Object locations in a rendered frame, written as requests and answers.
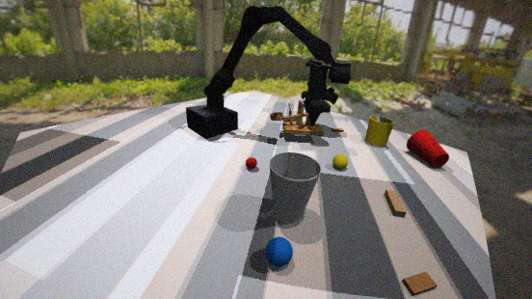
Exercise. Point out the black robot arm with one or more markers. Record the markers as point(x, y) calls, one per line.
point(252, 20)

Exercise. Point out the dark grey cup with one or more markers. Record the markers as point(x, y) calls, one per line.
point(293, 178)

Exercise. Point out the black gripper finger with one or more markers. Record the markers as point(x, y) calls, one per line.
point(306, 105)
point(313, 116)

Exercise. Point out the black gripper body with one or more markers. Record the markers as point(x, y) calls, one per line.
point(314, 94)

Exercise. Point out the dark red ball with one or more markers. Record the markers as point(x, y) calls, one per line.
point(251, 163)

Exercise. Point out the blue ball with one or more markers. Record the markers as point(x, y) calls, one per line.
point(279, 251)

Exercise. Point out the yellow ball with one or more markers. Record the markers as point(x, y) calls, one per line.
point(340, 161)

